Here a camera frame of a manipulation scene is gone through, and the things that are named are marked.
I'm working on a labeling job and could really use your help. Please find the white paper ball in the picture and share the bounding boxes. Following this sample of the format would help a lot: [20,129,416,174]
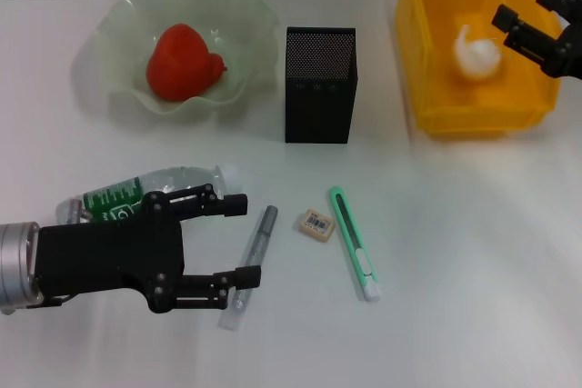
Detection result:
[453,24,504,83]

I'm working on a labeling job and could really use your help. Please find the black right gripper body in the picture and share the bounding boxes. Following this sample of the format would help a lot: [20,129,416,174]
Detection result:
[542,14,582,80]

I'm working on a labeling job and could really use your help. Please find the grey pen in clear sleeve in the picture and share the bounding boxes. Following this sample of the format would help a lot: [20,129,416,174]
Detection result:
[217,204,278,333]

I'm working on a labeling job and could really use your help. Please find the yellow plastic bin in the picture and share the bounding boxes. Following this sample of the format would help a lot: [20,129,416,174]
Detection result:
[394,0,568,140]

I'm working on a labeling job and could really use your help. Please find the black mesh pen holder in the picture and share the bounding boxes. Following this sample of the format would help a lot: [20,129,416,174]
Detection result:
[285,26,359,144]

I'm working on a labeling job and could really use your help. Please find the pale green wavy glass plate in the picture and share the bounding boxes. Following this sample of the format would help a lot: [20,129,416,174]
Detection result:
[70,0,281,128]

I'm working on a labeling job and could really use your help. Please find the soft red-orange toy orange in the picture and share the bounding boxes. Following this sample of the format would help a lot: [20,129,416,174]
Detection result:
[145,23,228,102]

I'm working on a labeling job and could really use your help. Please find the mint green utility knife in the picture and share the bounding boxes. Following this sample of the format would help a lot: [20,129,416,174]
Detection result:
[327,186,381,302]

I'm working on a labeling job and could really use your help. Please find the clear green-label water bottle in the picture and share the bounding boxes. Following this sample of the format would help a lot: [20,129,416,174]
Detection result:
[55,163,242,225]

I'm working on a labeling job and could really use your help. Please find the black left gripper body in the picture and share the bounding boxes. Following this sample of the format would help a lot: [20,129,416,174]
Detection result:
[34,191,186,315]

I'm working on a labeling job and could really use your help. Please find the beige eraser with barcode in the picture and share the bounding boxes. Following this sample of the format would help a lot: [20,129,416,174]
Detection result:
[297,208,336,242]

